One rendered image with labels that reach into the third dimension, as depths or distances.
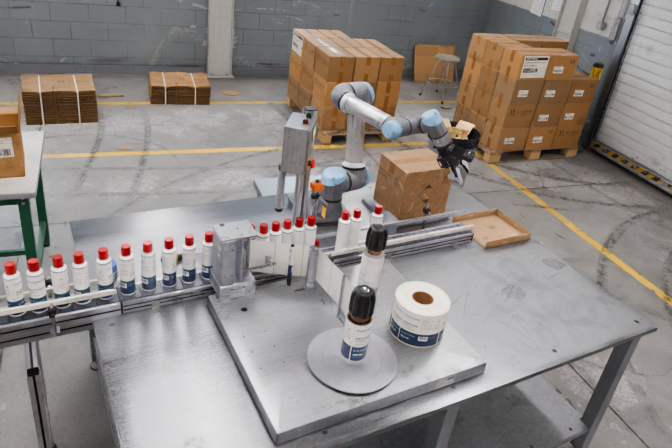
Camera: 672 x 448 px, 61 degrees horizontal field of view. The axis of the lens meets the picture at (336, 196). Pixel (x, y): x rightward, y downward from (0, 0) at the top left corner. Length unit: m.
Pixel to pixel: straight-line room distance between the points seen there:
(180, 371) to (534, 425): 1.69
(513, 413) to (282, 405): 1.43
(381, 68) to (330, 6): 2.27
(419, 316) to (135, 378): 0.95
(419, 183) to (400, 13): 5.69
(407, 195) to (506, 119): 3.24
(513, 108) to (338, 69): 1.77
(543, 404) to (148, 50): 6.04
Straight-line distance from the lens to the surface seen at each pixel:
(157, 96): 6.61
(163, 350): 2.10
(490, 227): 3.10
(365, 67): 5.79
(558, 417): 3.09
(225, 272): 2.15
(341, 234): 2.46
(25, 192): 3.22
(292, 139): 2.19
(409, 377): 2.02
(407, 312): 2.06
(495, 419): 2.95
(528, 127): 6.24
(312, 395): 1.90
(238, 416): 1.90
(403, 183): 2.82
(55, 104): 6.08
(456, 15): 8.84
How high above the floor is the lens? 2.27
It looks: 28 degrees down
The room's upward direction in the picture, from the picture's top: 8 degrees clockwise
